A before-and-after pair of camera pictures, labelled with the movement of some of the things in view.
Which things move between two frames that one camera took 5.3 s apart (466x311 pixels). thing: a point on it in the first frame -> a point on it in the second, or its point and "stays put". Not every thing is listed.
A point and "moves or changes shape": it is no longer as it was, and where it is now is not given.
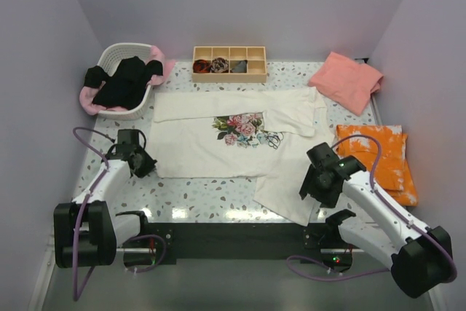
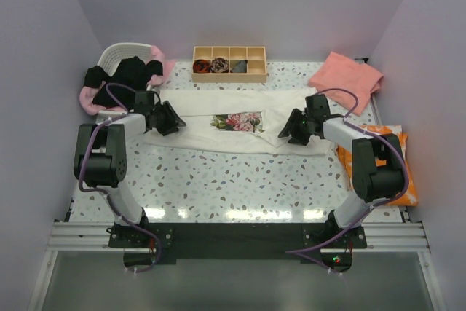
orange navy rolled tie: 201,65 stays put
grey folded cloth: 241,68 stays put
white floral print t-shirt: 269,133 moves or changes shape
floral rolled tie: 220,65 stays put
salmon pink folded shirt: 346,81 stays put
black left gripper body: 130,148 -> 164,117
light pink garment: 87,94 stays put
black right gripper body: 314,185 -> 311,118
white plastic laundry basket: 108,57 stays put
